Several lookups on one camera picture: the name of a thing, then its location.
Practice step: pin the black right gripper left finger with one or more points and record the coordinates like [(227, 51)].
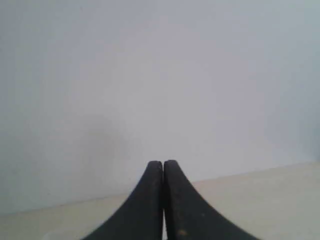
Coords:
[(140, 217)]

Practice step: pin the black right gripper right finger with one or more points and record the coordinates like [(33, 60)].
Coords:
[(187, 214)]

